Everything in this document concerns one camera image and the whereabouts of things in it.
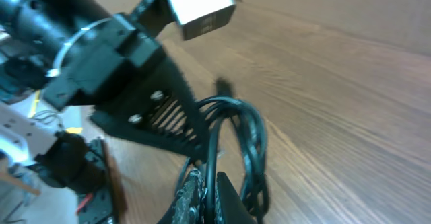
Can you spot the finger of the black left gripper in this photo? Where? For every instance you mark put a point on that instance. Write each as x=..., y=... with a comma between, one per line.
x=159, y=110

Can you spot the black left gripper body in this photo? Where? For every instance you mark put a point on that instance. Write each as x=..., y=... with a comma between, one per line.
x=98, y=61

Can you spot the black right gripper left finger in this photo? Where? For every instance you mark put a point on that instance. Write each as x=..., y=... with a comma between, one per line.
x=188, y=202

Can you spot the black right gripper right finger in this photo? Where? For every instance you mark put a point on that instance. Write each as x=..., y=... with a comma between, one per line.
x=229, y=208

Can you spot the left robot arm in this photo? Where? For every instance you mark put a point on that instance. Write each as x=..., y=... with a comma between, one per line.
x=41, y=27

